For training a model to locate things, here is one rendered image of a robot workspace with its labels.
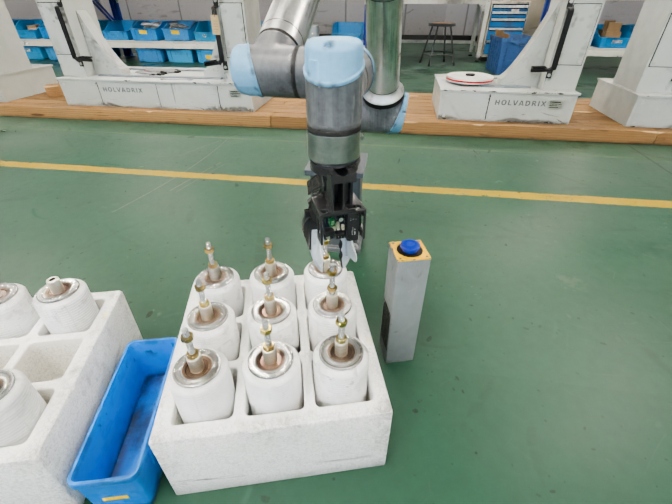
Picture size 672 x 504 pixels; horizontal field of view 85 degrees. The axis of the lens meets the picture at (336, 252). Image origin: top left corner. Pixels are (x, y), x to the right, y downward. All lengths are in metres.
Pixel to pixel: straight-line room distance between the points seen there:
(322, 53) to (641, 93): 2.67
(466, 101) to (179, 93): 1.94
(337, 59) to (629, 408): 0.94
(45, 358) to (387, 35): 1.02
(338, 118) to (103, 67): 3.06
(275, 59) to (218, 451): 0.62
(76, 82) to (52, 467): 2.93
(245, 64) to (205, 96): 2.29
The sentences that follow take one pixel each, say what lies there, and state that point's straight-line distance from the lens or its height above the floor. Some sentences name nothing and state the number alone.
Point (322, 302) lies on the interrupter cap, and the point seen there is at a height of 0.25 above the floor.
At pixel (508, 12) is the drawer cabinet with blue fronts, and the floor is 0.57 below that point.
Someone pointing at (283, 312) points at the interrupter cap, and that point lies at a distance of 0.72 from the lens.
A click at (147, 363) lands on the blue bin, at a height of 0.05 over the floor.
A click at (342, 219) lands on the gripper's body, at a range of 0.55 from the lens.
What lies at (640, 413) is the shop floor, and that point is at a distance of 1.10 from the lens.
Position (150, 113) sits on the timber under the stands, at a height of 0.06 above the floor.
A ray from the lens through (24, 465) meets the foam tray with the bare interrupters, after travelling 0.79.
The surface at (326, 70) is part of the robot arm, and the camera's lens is 0.49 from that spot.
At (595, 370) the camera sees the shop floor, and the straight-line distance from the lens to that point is 1.13.
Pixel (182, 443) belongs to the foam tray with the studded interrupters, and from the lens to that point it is 0.70.
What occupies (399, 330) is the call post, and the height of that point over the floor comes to 0.11.
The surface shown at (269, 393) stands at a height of 0.23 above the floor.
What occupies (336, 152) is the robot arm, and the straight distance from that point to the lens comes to 0.51.
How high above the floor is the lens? 0.75
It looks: 35 degrees down
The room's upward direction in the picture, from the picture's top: straight up
